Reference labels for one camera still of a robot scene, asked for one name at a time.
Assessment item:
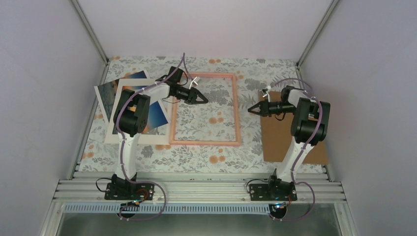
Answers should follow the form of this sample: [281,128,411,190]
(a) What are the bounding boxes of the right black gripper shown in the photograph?
[248,99,295,118]

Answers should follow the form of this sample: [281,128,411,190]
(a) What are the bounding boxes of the brown cardboard backing board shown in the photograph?
[258,90,329,166]

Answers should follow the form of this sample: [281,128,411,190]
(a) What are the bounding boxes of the pink wooden picture frame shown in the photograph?
[169,72,241,147]

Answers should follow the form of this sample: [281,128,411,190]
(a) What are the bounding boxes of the white photo mat board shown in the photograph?
[104,79,173,145]

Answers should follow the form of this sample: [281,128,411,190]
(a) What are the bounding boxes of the sunset photo print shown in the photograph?
[113,84,170,137]

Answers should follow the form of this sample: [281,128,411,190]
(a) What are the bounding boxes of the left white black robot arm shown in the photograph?
[111,67,209,199]

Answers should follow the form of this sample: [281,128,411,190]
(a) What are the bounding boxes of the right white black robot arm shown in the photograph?
[248,86,330,200]

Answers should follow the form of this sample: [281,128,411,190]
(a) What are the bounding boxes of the blue landscape photo print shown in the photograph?
[94,70,149,125]

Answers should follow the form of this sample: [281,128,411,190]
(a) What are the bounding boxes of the floral patterned table mat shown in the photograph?
[79,56,297,173]

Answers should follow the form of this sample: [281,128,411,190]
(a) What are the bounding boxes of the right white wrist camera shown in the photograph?
[261,86,271,102]

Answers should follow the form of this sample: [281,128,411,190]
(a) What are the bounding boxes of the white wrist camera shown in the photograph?
[261,86,271,102]
[188,76,201,89]

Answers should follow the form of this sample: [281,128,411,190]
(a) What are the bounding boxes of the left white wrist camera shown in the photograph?
[188,76,201,89]

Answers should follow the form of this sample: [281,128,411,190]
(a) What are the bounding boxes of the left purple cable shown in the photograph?
[115,53,167,222]

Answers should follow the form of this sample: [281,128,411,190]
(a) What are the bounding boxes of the purple cable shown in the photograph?
[115,53,167,222]
[269,78,324,223]

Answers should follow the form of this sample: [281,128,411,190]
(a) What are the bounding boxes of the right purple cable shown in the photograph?
[269,78,324,223]

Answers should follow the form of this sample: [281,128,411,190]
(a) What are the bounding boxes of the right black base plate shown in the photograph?
[249,183,298,201]

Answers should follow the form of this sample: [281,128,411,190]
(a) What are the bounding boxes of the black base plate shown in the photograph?
[104,183,155,201]
[249,183,298,201]

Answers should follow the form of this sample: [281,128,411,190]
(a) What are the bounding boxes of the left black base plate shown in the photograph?
[104,183,155,201]

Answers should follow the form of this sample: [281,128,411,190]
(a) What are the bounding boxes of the aluminium rail base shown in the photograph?
[41,171,357,236]

